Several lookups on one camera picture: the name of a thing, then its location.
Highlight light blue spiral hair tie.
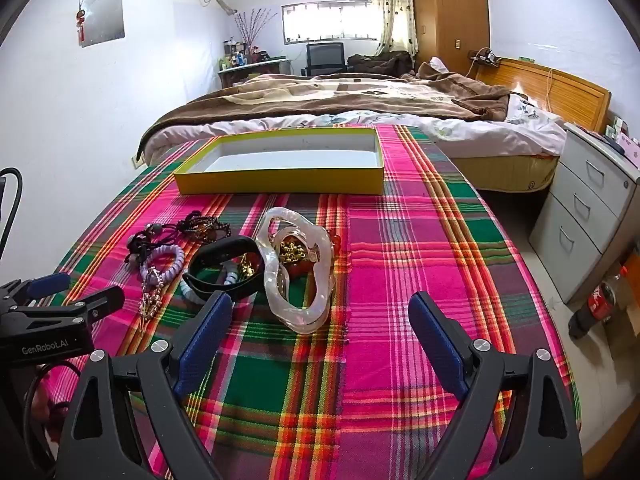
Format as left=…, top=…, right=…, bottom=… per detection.
left=180, top=266, right=240, bottom=306

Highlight group of bottles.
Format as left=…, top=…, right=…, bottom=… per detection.
left=218, top=37, right=272, bottom=68

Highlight red bead bracelet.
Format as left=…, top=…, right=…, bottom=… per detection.
left=277, top=230, right=343, bottom=281

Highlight purple spiral hair tie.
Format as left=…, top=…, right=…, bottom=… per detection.
left=140, top=245, right=185, bottom=286

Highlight window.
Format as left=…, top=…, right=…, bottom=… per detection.
left=281, top=1, right=376, bottom=44

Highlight boxes on cabinet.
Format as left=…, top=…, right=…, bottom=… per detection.
left=602, top=115, right=640, bottom=169

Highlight brown blanket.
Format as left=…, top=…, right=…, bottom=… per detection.
left=150, top=71, right=526, bottom=127

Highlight black wristband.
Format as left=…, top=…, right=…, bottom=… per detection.
left=181, top=236, right=264, bottom=305

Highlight grey drawer cabinet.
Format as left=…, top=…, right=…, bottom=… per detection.
left=529, top=122, right=640, bottom=305

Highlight dried branch decoration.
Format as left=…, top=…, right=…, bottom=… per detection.
left=235, top=8, right=279, bottom=51

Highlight wooden headboard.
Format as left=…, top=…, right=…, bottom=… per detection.
left=475, top=57, right=612, bottom=134

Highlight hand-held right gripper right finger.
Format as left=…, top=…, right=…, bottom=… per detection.
left=407, top=290, right=586, bottom=480

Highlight side desk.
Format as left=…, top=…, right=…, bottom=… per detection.
left=217, top=58, right=292, bottom=89

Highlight brown beaded bracelet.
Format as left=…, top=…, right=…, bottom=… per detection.
left=177, top=211, right=232, bottom=242

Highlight pearly white hair claw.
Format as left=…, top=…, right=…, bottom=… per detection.
left=255, top=206, right=337, bottom=334

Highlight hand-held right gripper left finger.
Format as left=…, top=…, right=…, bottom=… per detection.
left=56, top=290, right=236, bottom=480

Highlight gold bead bracelet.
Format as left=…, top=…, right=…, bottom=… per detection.
left=279, top=241, right=308, bottom=264

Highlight yellow cardboard box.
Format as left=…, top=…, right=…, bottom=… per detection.
left=173, top=127, right=386, bottom=196

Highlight cola bottle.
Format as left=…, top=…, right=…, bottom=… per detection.
left=568, top=266, right=629, bottom=340

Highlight bed base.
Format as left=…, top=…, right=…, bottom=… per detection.
left=450, top=154, right=559, bottom=194

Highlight black television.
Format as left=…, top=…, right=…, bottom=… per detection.
left=305, top=42, right=347, bottom=77

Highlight black cable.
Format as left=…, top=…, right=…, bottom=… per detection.
left=0, top=167, right=24, bottom=262

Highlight pink green plaid tablecloth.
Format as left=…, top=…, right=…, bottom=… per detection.
left=37, top=124, right=583, bottom=480

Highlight black hair tie with beads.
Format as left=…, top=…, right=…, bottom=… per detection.
left=125, top=224, right=177, bottom=268

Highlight dark cloth pile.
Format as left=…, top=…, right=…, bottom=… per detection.
left=346, top=51, right=414, bottom=75

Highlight bed with brown blanket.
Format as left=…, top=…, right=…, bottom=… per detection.
left=142, top=95, right=568, bottom=162

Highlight silver wall sheet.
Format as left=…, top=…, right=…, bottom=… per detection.
left=79, top=0, right=125, bottom=48

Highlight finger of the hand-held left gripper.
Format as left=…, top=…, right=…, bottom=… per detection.
left=0, top=272, right=72, bottom=307
left=10, top=285, right=126, bottom=327

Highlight gold tassel hairpin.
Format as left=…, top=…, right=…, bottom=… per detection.
left=141, top=267, right=164, bottom=322

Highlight patterned curtain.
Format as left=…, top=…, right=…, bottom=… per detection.
left=368, top=0, right=419, bottom=59

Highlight wooden wardrobe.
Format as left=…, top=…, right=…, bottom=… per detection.
left=410, top=0, right=491, bottom=79

